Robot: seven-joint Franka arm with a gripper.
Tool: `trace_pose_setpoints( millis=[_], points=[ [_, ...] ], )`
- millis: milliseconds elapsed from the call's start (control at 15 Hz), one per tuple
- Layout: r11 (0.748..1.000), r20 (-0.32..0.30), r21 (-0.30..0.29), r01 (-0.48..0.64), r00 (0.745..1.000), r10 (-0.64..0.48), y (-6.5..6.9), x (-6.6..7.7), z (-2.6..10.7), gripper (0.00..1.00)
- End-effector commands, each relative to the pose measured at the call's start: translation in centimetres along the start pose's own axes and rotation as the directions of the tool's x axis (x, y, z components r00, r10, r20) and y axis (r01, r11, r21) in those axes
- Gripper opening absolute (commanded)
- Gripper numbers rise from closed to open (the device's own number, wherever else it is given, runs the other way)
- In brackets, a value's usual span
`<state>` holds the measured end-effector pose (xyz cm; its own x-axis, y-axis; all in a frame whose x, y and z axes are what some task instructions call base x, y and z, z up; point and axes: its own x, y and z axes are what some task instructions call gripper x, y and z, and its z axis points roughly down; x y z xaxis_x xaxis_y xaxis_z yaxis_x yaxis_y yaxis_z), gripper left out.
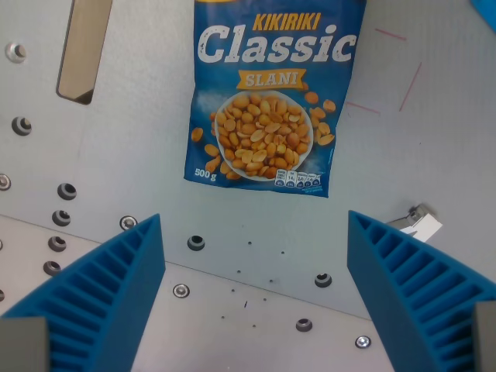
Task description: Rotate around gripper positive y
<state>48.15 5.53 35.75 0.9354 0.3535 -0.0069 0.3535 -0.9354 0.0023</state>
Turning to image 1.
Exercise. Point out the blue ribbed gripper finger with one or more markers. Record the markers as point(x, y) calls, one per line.
point(116, 279)
point(391, 279)

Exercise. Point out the silver countersunk screw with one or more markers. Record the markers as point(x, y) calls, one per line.
point(128, 222)
point(362, 342)
point(181, 290)
point(3, 181)

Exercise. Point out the dark recessed bolt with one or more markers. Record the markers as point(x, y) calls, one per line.
point(323, 280)
point(304, 324)

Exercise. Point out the blue Kikiriki Classic peanut bag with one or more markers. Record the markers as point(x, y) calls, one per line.
point(271, 128)

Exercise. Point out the blue plastic object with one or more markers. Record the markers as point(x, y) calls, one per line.
point(486, 7)

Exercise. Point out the white metal bracket clip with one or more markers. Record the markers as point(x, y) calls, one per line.
point(422, 226)

